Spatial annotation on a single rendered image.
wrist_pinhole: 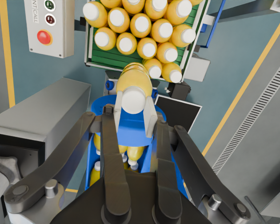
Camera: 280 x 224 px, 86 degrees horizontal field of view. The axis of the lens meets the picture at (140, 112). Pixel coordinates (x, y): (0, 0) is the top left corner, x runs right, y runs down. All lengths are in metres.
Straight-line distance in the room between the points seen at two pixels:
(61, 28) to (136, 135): 0.38
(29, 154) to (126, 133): 0.53
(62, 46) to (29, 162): 0.57
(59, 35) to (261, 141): 2.61
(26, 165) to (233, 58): 1.92
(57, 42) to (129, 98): 0.37
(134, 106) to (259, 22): 1.86
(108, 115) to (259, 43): 1.96
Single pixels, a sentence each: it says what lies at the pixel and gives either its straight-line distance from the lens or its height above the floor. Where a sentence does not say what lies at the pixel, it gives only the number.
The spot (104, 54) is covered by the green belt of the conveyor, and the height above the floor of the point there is 0.90.
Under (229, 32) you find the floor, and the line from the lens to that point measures 1.86.
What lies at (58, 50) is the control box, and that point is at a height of 1.10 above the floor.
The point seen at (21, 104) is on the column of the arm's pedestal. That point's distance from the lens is 1.22.
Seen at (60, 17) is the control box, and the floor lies 1.10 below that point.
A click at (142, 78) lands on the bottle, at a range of 0.27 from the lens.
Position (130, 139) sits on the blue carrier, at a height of 1.23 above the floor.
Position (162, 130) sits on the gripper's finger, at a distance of 0.15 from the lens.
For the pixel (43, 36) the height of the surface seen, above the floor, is 1.11.
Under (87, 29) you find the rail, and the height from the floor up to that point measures 0.98.
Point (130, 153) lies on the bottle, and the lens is 0.64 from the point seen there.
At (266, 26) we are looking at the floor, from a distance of 2.06.
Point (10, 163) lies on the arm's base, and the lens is 0.92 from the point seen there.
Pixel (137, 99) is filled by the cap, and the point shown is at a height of 1.40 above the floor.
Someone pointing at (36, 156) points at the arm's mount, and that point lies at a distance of 0.86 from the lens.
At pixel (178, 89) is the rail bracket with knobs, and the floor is 1.00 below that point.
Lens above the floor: 1.61
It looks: 63 degrees down
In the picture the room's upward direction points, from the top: 175 degrees clockwise
